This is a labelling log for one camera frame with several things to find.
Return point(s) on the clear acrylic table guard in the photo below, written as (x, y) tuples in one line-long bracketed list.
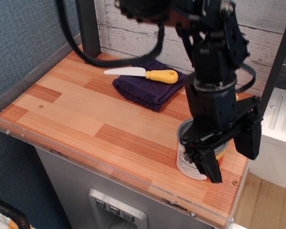
[(75, 110)]

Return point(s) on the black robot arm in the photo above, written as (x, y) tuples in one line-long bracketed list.
[(216, 49)]

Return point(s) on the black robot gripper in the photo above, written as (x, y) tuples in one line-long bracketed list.
[(218, 117)]

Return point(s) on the white cabinet with ridged top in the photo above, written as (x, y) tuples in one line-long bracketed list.
[(270, 164)]

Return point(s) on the grey toy fridge cabinet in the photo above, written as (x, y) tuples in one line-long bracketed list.
[(72, 183)]

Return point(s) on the dark grey right post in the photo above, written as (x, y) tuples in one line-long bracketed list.
[(274, 73)]

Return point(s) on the folded dark purple towel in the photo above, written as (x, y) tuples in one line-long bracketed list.
[(150, 94)]

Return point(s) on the toy food can grey lid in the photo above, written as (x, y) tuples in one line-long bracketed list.
[(190, 169)]

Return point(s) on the orange object at corner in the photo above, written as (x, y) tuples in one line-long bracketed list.
[(12, 225)]

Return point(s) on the silver dispenser button panel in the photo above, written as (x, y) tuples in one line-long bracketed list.
[(111, 213)]

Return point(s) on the toy knife yellow handle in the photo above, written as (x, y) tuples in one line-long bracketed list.
[(164, 76)]

